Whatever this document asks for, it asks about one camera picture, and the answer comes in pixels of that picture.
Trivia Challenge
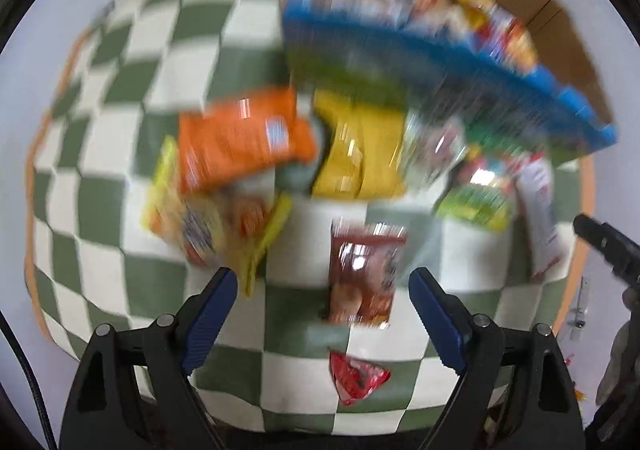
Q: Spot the green snack packet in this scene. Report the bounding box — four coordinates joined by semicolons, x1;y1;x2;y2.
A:
434;170;512;232

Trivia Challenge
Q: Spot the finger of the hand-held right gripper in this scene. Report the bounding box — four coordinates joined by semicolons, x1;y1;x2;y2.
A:
572;214;640;291

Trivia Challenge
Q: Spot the cardboard box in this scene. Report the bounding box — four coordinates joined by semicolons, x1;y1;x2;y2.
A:
280;0;618;156

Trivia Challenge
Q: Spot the clear colourful candy bag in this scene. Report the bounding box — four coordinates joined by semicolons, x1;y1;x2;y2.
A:
400;108;473;193

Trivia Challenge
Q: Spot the grey teal snack packet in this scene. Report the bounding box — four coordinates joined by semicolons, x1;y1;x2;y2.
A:
277;115;331;193

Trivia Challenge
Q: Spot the small red snack packet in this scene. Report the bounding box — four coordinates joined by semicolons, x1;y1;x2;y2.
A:
328;351;392;406

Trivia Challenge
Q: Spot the green white checkered blanket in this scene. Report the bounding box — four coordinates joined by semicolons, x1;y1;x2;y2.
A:
24;0;596;436

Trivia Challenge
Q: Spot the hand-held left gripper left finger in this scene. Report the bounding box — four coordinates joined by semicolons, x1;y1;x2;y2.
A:
59;267;238;450

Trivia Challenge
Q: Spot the pale yellow snack packet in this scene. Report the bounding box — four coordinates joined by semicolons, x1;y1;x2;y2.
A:
141;136;293;298

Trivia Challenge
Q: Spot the small yellow snack packet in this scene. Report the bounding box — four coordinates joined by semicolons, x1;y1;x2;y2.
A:
447;0;498;34

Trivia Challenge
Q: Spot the black cable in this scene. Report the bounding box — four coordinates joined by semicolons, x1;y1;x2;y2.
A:
0;310;57;450

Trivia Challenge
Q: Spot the white red label packet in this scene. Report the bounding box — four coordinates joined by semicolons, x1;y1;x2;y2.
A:
514;157;563;281

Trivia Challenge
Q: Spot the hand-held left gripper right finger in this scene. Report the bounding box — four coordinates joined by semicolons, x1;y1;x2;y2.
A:
407;267;586;450

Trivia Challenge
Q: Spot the red orange snack packet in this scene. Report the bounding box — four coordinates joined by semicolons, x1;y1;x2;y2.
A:
475;10;540;77

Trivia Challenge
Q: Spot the dark red noodle packet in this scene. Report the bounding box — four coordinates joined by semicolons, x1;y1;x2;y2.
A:
328;219;407;328

